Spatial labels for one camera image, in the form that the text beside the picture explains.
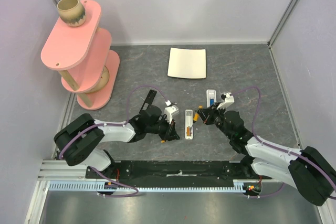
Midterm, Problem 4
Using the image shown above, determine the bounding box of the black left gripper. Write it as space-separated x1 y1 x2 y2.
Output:
146 115 180 142

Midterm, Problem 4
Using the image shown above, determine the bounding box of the orange handle screwdriver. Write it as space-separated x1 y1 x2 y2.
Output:
193 105 203 123

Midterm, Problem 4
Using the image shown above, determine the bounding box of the white remote control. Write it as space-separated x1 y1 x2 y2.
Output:
185 109 194 140

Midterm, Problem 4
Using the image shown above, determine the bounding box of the black remote control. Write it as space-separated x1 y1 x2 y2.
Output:
139 89 157 116

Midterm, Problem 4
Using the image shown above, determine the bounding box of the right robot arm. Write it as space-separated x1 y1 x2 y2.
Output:
196 104 335 206

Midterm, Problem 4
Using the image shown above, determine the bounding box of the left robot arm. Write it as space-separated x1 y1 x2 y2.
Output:
54 105 180 178

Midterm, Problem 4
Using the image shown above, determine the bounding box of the small white box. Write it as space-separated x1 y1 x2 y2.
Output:
206 89 217 107

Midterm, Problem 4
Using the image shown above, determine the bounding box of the white square plate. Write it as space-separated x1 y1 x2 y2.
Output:
167 47 206 79

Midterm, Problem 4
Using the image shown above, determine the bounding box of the beige cup on lower shelf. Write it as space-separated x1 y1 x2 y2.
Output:
91 66 110 92

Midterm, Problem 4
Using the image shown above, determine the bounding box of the pink three tier shelf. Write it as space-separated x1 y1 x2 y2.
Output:
40 0 120 110

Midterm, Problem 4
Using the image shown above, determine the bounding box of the beige ceramic mug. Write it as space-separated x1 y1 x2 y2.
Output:
57 0 86 27

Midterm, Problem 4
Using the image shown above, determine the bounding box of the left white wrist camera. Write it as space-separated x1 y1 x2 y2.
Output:
164 100 179 124

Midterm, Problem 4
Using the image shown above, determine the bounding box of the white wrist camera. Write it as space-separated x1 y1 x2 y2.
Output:
217 92 234 110
164 100 179 124

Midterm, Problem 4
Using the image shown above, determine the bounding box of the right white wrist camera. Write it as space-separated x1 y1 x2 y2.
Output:
217 92 234 110

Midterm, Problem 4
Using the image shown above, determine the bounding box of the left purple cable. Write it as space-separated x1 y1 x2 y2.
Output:
58 84 171 198

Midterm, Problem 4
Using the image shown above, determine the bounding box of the purple cable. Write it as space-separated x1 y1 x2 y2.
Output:
232 86 336 200
58 84 171 198

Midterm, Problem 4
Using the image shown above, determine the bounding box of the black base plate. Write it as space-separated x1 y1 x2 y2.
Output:
102 161 259 187

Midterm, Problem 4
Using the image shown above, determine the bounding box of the light blue cable duct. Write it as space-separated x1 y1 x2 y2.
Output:
49 179 258 193

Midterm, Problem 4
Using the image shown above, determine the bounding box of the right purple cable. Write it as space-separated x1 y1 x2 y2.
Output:
232 86 336 200

